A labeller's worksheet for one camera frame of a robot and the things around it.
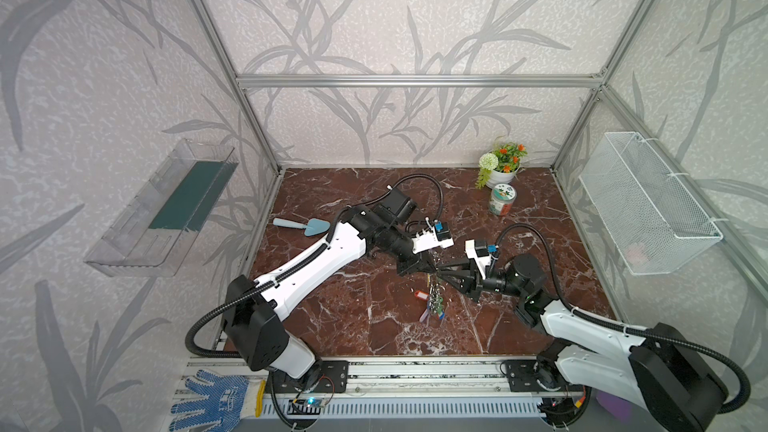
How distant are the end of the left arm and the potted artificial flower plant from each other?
1.64 ft

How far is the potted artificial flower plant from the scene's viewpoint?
1047mm

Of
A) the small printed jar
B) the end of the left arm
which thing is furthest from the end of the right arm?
the small printed jar

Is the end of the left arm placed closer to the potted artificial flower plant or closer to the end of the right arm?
the end of the right arm

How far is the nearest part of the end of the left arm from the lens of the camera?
0.63 meters

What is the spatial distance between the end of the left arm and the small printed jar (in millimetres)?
494

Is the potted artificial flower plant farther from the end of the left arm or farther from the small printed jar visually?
the end of the left arm

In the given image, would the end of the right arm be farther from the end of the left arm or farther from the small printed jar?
the small printed jar

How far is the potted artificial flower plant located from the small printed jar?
0.02 meters

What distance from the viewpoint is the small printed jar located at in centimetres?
104

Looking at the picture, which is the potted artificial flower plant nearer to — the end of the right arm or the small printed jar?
the small printed jar
